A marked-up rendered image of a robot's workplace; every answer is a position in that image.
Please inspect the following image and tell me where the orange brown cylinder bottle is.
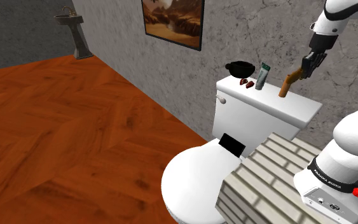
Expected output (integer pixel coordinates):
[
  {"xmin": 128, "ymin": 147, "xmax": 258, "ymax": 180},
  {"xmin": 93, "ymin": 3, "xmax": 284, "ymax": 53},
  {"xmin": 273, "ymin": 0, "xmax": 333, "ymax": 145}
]
[{"xmin": 278, "ymin": 69, "xmax": 304, "ymax": 98}]

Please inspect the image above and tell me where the green white tube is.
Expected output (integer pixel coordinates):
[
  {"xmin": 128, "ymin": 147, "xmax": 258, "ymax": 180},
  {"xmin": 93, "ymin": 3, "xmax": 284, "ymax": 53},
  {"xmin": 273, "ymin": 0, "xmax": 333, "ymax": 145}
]
[{"xmin": 254, "ymin": 62, "xmax": 271, "ymax": 91}]

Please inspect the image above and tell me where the white toilet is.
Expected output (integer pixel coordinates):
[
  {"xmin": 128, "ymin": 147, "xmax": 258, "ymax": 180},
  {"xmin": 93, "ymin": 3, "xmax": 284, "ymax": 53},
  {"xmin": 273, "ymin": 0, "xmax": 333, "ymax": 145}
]
[{"xmin": 161, "ymin": 74, "xmax": 324, "ymax": 224}]

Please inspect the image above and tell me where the black flat rectangular object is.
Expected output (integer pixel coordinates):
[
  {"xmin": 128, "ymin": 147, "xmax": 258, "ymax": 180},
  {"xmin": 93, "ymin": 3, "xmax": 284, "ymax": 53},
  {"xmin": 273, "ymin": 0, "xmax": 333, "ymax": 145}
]
[{"xmin": 218, "ymin": 132, "xmax": 247, "ymax": 158}]

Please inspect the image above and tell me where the brick patterned robot stand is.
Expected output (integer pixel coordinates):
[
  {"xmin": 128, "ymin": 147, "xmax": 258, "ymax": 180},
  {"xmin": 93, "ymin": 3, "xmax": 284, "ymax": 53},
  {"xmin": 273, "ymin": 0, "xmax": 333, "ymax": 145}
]
[{"xmin": 214, "ymin": 132, "xmax": 358, "ymax": 224}]

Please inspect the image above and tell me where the framed desert landscape picture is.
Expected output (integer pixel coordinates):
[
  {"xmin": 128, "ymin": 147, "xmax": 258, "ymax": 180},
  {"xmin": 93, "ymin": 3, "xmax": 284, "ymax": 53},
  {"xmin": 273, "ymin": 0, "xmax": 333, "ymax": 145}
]
[{"xmin": 141, "ymin": 0, "xmax": 205, "ymax": 52}]

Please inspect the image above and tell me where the black bowl with handle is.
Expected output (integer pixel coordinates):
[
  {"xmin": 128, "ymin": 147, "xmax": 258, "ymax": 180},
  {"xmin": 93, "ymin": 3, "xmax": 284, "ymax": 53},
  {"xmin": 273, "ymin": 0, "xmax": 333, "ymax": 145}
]
[{"xmin": 224, "ymin": 60, "xmax": 256, "ymax": 79}]

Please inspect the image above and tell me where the dark pedestal sink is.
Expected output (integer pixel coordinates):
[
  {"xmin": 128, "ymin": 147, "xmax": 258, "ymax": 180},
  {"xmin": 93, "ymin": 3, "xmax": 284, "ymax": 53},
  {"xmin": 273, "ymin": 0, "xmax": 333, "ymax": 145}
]
[{"xmin": 53, "ymin": 6, "xmax": 94, "ymax": 60}]

